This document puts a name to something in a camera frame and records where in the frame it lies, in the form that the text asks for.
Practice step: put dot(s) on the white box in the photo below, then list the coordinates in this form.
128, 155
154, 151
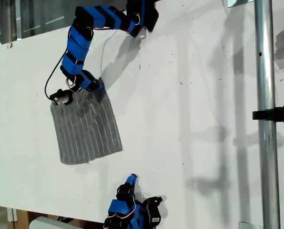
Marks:
46, 224

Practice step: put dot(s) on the metal frame rail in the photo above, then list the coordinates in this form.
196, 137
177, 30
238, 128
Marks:
11, 19

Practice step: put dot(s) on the steel post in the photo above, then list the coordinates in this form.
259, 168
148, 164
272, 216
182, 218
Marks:
267, 71

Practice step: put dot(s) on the grey striped towel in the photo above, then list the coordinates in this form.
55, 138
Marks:
87, 128

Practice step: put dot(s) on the black clamp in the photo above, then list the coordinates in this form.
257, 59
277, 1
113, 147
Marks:
280, 114

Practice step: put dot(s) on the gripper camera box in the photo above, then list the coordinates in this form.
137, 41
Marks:
61, 97
154, 211

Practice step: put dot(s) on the wooden table leg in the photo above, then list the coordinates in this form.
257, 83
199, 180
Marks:
21, 219

